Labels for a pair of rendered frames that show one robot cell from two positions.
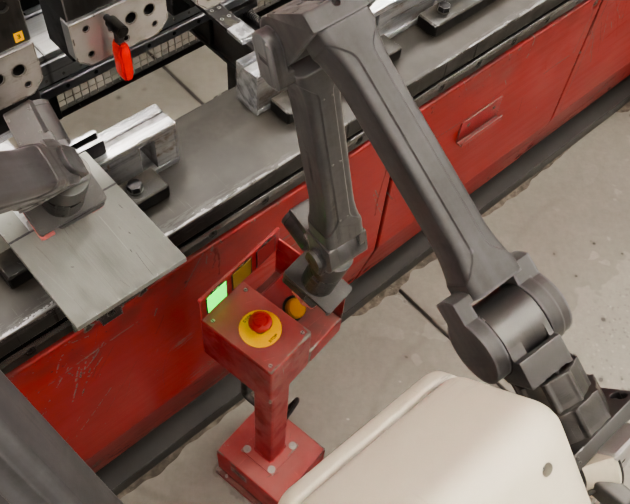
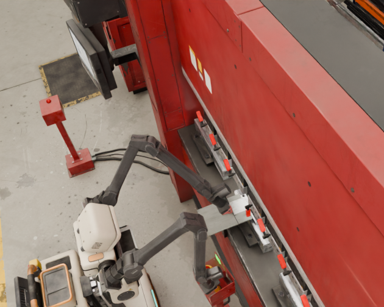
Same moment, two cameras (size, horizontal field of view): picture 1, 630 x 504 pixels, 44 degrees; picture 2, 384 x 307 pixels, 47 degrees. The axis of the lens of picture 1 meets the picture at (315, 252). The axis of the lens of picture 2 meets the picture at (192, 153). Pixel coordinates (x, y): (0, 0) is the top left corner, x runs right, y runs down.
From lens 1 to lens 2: 1.94 m
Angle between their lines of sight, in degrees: 66
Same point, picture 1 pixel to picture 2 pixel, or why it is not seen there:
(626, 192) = not seen: outside the picture
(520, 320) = (126, 259)
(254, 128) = (272, 279)
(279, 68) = not seen: hidden behind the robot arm
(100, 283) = (206, 215)
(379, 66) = (172, 228)
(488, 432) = (98, 224)
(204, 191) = (248, 257)
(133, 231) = (220, 225)
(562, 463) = (90, 235)
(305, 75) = not seen: hidden behind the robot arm
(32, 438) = (122, 167)
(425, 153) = (156, 239)
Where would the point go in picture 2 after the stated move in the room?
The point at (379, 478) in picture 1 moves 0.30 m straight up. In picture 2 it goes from (103, 212) to (84, 175)
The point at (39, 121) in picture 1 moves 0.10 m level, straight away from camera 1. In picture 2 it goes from (219, 188) to (238, 186)
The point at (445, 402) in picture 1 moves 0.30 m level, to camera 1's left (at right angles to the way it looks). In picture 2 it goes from (110, 227) to (141, 179)
